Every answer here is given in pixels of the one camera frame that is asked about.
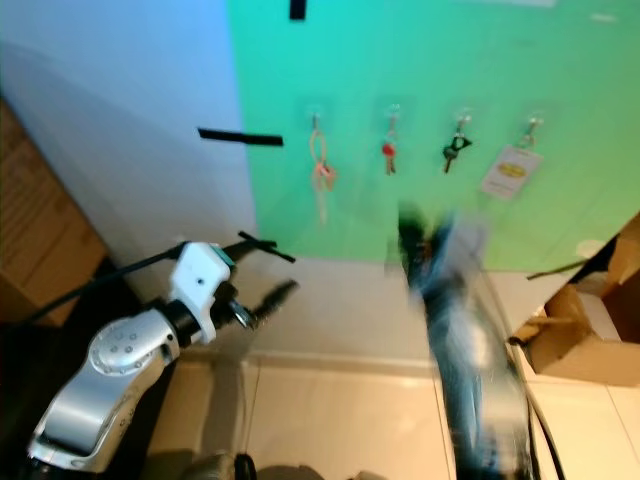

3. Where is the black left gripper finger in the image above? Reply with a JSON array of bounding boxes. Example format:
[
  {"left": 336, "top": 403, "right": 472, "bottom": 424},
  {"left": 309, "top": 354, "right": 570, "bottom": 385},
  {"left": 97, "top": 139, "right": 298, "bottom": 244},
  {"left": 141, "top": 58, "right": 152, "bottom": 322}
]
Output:
[
  {"left": 253, "top": 280, "right": 301, "bottom": 323},
  {"left": 238, "top": 232, "right": 297, "bottom": 264}
]

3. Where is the red-headed key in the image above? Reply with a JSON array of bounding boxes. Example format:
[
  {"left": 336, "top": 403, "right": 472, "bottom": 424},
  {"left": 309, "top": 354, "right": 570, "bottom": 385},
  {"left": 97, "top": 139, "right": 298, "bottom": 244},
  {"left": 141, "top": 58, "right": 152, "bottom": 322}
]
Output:
[{"left": 379, "top": 122, "right": 399, "bottom": 177}]

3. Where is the pink loop keyring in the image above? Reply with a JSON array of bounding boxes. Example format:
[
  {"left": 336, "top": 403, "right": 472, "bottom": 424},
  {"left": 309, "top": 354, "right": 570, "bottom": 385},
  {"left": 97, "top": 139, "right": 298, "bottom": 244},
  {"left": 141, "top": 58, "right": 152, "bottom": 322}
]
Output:
[{"left": 307, "top": 122, "right": 337, "bottom": 226}]

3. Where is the black-headed key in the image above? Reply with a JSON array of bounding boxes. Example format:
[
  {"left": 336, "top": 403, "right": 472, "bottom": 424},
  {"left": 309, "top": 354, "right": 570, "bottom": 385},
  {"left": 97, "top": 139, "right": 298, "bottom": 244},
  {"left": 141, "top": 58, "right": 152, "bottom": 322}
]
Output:
[{"left": 441, "top": 122, "right": 474, "bottom": 175}]

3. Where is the long black tape strip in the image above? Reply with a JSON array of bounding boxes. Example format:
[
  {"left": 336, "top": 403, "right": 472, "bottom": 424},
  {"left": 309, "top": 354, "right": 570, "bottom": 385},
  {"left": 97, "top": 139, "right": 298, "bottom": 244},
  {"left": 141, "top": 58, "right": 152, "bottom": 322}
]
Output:
[{"left": 197, "top": 127, "right": 285, "bottom": 149}]

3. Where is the robot left leg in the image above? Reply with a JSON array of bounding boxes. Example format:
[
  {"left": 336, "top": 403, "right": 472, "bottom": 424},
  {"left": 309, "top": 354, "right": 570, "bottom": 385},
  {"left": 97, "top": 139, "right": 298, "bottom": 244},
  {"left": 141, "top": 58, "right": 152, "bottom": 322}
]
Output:
[{"left": 180, "top": 452, "right": 258, "bottom": 480}]

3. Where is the torn open cardboard box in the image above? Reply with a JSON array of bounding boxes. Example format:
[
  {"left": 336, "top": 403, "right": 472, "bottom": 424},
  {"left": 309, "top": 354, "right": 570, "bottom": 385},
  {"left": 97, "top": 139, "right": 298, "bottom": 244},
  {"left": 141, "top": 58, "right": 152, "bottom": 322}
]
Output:
[{"left": 508, "top": 213, "right": 640, "bottom": 391}]

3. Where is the large printed cardboard box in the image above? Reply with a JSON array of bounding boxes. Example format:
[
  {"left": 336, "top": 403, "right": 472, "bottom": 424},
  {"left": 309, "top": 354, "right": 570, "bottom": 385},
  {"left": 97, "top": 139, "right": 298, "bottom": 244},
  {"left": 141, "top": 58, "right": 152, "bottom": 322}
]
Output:
[{"left": 0, "top": 98, "right": 107, "bottom": 327}]

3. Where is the black glass table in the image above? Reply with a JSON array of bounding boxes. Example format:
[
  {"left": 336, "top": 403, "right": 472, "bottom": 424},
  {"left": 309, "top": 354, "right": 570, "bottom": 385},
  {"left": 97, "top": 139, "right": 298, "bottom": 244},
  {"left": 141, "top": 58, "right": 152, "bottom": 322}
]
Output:
[{"left": 0, "top": 268, "right": 66, "bottom": 480}]

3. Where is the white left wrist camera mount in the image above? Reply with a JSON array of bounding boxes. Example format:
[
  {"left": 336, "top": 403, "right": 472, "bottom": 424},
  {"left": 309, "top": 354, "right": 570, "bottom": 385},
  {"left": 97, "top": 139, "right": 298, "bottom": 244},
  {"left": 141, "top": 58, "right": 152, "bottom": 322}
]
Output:
[{"left": 168, "top": 242, "right": 234, "bottom": 341}]

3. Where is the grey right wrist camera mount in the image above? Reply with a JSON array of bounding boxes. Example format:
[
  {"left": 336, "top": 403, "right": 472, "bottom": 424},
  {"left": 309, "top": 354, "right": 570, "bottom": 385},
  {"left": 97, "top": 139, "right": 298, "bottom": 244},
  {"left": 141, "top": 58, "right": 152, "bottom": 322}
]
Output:
[{"left": 435, "top": 212, "right": 501, "bottom": 296}]

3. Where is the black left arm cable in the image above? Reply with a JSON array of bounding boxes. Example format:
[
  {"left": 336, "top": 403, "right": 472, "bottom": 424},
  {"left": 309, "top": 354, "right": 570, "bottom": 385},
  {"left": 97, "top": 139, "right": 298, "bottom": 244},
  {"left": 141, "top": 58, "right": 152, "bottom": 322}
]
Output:
[{"left": 15, "top": 243, "right": 191, "bottom": 327}]

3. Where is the clear adhesive wall hook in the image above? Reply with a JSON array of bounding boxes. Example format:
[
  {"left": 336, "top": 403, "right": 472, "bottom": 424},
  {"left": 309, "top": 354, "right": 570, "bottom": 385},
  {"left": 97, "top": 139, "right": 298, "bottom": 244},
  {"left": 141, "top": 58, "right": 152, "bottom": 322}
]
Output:
[
  {"left": 381, "top": 100, "right": 404, "bottom": 129},
  {"left": 523, "top": 107, "right": 546, "bottom": 135},
  {"left": 305, "top": 100, "right": 329, "bottom": 129},
  {"left": 453, "top": 103, "right": 476, "bottom": 131}
]

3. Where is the green wall sheet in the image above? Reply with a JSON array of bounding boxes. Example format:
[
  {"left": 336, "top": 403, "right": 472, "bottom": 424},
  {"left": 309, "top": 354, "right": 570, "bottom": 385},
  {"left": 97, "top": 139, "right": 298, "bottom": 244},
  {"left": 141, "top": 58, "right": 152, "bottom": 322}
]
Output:
[{"left": 227, "top": 0, "right": 640, "bottom": 278}]

